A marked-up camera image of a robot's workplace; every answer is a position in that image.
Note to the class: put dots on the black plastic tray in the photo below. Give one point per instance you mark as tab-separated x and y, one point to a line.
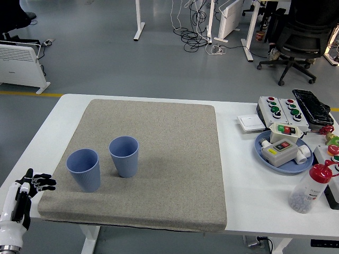
312	105

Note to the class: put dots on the white plug fitting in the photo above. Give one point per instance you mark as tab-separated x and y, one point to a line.
264	143

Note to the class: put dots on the seated person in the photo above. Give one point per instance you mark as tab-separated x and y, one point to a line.
274	54

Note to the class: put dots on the blue round plate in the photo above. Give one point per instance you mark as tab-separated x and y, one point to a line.
291	166

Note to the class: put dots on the grey four-button control box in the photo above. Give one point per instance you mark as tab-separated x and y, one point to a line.
294	113
272	111

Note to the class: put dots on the black mesh office chair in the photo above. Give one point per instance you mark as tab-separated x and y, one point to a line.
304	34

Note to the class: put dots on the white pipe fitting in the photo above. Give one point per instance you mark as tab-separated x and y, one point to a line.
303	154

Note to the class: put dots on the white table leg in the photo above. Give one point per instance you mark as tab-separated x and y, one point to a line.
282	244
90	238

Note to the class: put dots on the white green-red switch box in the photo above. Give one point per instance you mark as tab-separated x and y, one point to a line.
286	131

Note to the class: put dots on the white desk leg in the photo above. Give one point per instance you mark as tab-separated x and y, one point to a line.
139	23
250	34
210	21

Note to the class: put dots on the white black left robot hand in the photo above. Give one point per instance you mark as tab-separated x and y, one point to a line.
10	227

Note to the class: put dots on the grey-brown table mat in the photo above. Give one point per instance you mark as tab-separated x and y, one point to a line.
159	158

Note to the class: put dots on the black table control panel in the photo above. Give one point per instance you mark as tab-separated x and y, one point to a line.
324	243

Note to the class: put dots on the blue ribbed plastic cup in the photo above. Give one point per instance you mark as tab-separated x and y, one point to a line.
124	164
86	177

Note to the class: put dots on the white box red mushroom button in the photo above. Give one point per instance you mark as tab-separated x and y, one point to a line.
332	156

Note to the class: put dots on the white wall switch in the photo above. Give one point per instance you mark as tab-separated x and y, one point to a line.
250	122

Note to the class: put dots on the white panel heater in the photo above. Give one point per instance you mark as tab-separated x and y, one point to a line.
230	18
18	66

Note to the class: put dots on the green round part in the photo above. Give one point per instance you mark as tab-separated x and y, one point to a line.
335	140

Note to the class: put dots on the clear bottle red cap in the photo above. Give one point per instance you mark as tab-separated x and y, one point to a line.
307	193

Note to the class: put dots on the grey red-black switch box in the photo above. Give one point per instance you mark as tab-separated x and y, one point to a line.
279	153

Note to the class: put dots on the red paper cup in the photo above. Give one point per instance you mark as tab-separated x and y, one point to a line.
260	35

